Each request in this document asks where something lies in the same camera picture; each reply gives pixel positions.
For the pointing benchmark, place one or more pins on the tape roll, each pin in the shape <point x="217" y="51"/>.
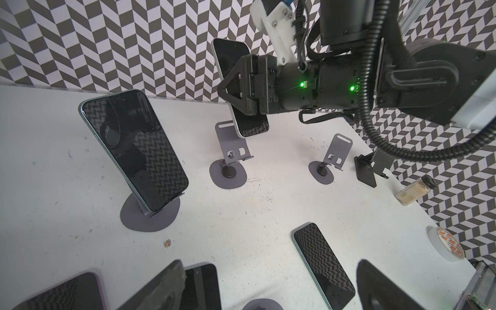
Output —
<point x="445" y="244"/>

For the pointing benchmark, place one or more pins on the back middle round stand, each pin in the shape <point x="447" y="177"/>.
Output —
<point x="228" y="173"/>

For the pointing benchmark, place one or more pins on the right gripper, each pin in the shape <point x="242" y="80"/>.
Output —
<point x="252" y="85"/>

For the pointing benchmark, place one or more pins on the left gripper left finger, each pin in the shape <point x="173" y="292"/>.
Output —
<point x="163" y="292"/>

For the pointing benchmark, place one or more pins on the front centre round stand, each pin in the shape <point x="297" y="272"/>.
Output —
<point x="263" y="304"/>

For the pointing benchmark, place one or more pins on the round stand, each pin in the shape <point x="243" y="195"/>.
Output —
<point x="134" y="218"/>
<point x="335" y="156"/>
<point x="228" y="173"/>
<point x="263" y="304"/>

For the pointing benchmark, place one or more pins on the back right round stand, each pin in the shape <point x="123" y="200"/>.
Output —
<point x="335" y="156"/>

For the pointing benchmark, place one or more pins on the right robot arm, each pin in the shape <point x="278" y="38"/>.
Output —
<point x="353" y="59"/>

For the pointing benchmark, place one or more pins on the back left round stand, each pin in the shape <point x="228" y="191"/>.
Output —
<point x="134" y="218"/>

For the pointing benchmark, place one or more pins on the aluminium front rail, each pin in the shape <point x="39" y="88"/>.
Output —
<point x="480" y="292"/>

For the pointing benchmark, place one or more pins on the purple edged phone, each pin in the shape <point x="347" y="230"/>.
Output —
<point x="82" y="291"/>

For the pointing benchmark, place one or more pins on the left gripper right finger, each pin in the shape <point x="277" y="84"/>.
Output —
<point x="377" y="291"/>

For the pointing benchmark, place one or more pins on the small jar black lid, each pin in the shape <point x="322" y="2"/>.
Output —
<point x="416" y="190"/>

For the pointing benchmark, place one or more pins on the black phone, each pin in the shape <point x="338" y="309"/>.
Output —
<point x="126" y="126"/>
<point x="201" y="288"/>
<point x="331" y="278"/>
<point x="227" y="53"/>

